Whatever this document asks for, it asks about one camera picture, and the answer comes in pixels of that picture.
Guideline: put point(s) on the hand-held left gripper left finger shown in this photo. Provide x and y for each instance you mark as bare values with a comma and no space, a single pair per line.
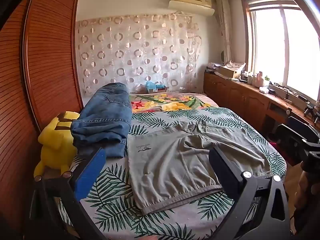
90,175

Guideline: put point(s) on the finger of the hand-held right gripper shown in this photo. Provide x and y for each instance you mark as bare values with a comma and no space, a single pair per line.
290,140
302,126

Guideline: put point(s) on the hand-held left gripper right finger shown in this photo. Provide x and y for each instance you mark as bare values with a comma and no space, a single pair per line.
225,172

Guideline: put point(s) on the grey pants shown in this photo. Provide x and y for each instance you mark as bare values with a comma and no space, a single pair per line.
162,160

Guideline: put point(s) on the person's right forearm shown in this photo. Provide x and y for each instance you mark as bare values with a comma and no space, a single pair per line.
302,187

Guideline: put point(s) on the leaf print bedsheet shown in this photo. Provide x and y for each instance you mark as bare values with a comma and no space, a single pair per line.
120,180

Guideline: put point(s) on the yellow plush toy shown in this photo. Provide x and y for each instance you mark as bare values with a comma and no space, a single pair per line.
53,145

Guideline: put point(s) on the small white box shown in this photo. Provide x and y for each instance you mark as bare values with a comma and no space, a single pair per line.
263,90

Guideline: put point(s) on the green capped bottle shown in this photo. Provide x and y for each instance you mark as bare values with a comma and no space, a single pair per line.
266,82

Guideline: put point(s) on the blue jeans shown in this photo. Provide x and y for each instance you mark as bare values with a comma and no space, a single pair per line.
105,115

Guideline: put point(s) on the pink bottle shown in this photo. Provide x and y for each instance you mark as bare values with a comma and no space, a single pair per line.
260,78

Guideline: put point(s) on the wooden cabinet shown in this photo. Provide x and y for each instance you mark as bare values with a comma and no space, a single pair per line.
235,97

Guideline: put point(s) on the floral blanket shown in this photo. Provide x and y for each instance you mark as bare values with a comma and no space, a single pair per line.
172,102

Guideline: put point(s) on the wooden framed window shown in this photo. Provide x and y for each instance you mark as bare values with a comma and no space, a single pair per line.
270,42

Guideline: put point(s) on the cardboard box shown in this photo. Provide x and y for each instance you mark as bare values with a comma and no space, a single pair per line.
228,72

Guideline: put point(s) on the blue item behind bed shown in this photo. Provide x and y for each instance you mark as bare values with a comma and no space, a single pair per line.
160,89

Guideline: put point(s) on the round standing mirror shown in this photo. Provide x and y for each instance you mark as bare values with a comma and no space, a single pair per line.
222,57

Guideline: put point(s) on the wooden slatted wardrobe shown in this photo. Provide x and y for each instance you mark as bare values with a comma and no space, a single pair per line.
50,55

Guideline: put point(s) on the beige window curtain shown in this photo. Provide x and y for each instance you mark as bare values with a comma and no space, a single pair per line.
223,25

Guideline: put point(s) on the circle pattern sheer curtain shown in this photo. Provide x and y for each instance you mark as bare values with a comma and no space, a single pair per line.
137,55

